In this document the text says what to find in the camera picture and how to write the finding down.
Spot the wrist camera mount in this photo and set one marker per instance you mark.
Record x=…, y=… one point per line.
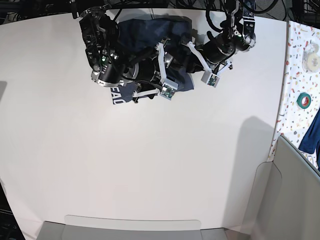
x=208, y=77
x=151, y=77

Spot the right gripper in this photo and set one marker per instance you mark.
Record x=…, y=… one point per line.
x=172, y=74

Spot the terrazzo patterned side surface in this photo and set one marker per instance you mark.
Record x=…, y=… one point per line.
x=293, y=122

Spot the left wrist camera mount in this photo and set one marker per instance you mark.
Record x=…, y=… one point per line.
x=208, y=77

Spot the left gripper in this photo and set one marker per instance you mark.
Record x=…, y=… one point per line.
x=215, y=52

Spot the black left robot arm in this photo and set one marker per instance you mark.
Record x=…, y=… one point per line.
x=235, y=33

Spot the clear tape dispenser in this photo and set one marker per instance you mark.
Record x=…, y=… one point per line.
x=310, y=58

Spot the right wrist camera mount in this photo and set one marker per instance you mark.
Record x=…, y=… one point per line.
x=151, y=77

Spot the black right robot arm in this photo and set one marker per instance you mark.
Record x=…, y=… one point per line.
x=125, y=54

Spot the blue cloth at right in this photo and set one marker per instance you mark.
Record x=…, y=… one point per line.
x=311, y=139

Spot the green tape roll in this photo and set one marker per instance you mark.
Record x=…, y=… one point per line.
x=303, y=100

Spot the grey front divider panel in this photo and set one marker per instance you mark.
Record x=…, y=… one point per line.
x=93, y=228

